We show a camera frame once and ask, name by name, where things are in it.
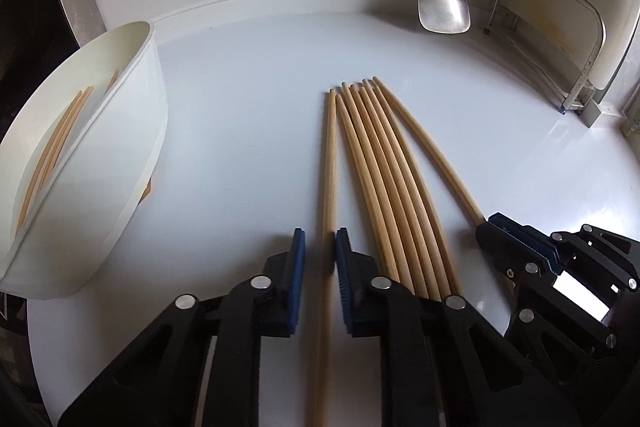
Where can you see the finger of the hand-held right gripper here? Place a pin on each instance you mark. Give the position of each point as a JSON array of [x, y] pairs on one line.
[[515, 257], [522, 234]]

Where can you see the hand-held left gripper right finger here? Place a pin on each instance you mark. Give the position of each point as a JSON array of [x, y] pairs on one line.
[[345, 267]]

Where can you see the wooden chopstick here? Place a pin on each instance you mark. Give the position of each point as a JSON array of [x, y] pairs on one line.
[[50, 152], [421, 135], [327, 167], [65, 142]]

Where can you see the bundle of wooden chopsticks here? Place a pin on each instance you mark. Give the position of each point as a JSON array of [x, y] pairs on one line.
[[380, 187]]

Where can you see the white round basin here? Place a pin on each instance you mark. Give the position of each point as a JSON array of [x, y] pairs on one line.
[[125, 157]]

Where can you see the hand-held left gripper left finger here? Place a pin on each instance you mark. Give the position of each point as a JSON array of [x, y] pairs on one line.
[[298, 267]]

